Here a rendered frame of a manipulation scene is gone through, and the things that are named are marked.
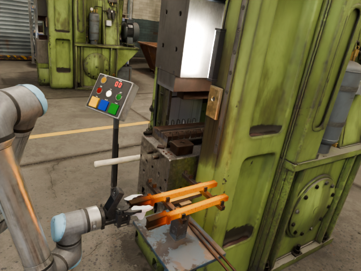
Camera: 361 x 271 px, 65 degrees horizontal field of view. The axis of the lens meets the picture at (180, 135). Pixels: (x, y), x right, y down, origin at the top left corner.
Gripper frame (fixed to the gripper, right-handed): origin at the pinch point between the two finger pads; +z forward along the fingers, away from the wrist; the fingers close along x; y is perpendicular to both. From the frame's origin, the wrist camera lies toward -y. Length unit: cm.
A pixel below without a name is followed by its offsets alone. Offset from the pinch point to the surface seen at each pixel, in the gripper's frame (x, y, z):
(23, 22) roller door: -842, -9, 45
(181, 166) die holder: -32, 8, 40
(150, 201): 0.7, 0.4, 1.6
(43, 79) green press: -555, 79, 45
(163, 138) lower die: -51, -2, 37
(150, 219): 13.6, -1.9, -5.2
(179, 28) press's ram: -48, -68, 37
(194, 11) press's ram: -41, -77, 41
